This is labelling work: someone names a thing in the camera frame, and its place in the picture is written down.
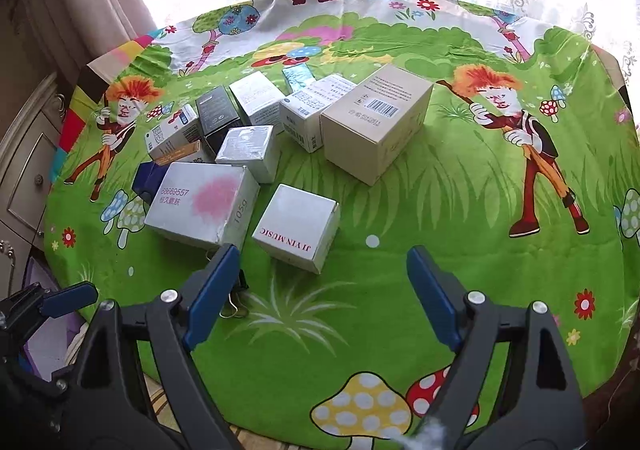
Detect white medicine box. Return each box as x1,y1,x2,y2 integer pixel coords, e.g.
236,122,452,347
279,74,358,154

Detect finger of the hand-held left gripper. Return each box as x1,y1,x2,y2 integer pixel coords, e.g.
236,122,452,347
0,281,99,331
0,352,81,450

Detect large beige cardboard box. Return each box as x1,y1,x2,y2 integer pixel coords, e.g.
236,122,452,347
320,64,434,187

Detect cream ornate dresser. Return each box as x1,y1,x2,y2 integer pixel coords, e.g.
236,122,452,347
0,70,66,291

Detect cartoon printed blanket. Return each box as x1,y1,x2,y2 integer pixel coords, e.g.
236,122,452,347
42,0,640,450

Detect small silver-white box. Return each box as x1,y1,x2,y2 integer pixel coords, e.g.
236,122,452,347
215,125,276,184

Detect black binder clip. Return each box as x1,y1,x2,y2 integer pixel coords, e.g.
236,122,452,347
220,270,251,321

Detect light blue box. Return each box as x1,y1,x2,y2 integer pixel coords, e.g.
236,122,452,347
281,64,317,95

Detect plain white box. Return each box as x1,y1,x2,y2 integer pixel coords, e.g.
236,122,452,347
229,70,286,135

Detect white box with red lettering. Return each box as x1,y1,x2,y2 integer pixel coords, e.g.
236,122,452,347
251,184,341,275

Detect white box with pink print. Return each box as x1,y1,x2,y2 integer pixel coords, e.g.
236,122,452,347
144,161,261,251

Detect black box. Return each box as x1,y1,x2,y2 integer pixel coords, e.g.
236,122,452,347
195,86,246,155

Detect white blue and orange box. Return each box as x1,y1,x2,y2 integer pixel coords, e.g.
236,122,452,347
144,104,201,161

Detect dark blue box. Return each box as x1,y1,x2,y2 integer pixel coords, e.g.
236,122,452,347
132,161,171,205

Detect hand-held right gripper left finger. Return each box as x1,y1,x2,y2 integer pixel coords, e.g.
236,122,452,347
62,244,251,450

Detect purple cardboard storage box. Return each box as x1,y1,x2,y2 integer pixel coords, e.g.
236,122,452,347
20,255,88,371

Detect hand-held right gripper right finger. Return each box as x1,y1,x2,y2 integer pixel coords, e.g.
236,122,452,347
406,246,588,450

